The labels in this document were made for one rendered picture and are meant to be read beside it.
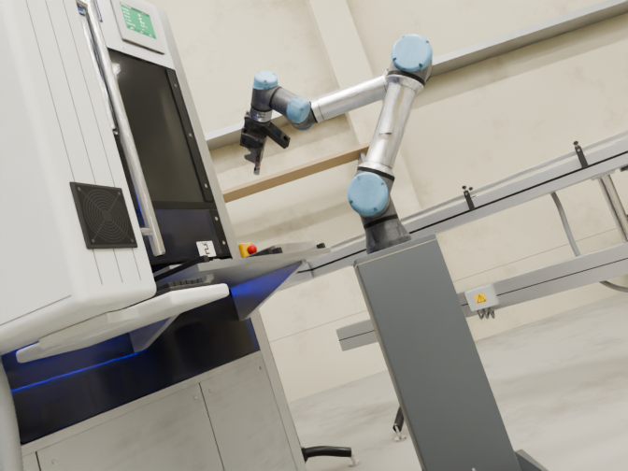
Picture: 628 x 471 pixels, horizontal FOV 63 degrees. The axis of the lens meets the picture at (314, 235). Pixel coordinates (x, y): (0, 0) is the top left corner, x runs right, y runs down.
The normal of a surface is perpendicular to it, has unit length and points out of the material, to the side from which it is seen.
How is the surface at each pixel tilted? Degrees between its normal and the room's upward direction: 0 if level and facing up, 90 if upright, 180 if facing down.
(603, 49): 90
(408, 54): 84
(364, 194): 96
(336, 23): 90
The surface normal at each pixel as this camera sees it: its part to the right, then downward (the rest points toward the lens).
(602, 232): -0.04, -0.12
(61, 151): 0.88, -0.33
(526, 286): -0.49, 0.04
